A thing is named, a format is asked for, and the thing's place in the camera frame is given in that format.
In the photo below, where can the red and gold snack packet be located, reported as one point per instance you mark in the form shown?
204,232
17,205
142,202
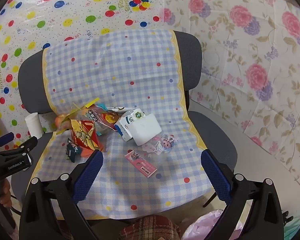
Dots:
86,135

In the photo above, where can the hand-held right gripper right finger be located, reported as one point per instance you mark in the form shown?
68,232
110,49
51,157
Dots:
215,177

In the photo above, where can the pink card packet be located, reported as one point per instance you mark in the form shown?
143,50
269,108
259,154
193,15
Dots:
140,163

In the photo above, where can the balloon print wall sheet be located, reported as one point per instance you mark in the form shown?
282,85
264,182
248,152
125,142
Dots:
65,17

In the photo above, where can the white and blue milk carton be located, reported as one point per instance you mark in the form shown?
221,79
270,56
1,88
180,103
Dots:
123,127

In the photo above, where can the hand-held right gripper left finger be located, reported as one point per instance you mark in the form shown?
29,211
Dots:
90,172

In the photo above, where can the red apple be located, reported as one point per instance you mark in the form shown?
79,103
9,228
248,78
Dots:
59,122

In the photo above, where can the small dark teal packet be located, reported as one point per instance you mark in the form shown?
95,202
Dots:
71,152

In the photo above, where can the clear cartoon character packet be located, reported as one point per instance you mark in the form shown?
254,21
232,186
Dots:
162,143

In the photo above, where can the white paper roll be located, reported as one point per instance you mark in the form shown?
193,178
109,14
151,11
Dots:
33,126

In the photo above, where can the blue checkered dotted cloth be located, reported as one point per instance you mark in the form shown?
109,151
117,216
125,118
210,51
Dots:
127,67

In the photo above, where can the grey office chair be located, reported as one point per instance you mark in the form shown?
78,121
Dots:
190,55

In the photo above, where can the person's left hand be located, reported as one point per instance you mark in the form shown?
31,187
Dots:
6,192

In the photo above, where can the plastic lined trash bin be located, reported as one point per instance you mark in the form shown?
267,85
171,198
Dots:
205,226

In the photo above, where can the white foam block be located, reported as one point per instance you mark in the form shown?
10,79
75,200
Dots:
147,130

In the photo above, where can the floral wall sheet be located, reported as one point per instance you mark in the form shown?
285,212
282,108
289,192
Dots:
252,42

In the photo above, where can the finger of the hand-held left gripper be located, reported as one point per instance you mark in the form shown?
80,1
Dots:
5,139
27,145

